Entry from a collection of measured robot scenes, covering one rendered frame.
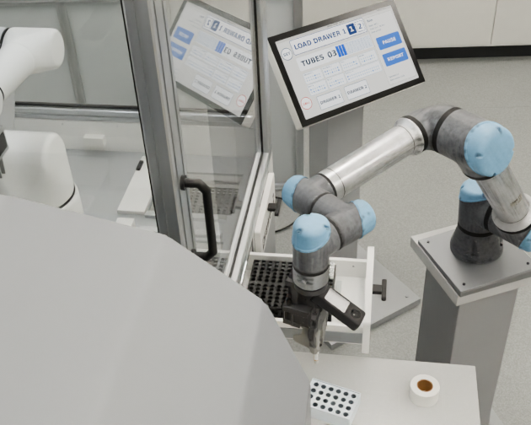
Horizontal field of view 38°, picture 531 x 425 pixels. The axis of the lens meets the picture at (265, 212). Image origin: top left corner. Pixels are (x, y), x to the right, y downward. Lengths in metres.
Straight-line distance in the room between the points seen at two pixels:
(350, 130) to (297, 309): 1.27
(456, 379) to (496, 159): 0.57
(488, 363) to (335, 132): 0.93
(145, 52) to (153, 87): 0.05
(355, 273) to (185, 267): 1.29
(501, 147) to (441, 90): 2.94
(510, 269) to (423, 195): 1.61
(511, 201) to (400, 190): 1.90
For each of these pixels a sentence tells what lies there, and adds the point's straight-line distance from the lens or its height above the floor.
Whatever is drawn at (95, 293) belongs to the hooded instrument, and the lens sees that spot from 0.81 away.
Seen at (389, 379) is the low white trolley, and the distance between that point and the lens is 2.00.
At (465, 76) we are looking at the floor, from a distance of 4.90.
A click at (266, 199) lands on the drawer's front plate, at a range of 2.25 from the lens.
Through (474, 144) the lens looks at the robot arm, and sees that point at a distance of 1.77.
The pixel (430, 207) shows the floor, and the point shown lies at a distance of 3.77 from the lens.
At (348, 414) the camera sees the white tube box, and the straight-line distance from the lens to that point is 1.88.
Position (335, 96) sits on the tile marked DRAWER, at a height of 1.01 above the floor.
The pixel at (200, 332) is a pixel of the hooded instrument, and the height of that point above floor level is 1.69.
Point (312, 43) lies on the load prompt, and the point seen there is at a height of 1.15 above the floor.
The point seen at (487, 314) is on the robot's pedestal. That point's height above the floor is 0.59.
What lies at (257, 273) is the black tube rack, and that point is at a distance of 2.05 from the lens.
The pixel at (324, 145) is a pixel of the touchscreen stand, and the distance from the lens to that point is 2.79.
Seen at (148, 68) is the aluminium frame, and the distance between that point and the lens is 1.16.
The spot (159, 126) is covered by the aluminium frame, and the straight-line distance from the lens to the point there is 1.21.
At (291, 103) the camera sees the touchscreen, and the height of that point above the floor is 1.02.
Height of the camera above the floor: 2.29
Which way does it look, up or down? 38 degrees down
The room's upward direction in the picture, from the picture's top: 3 degrees counter-clockwise
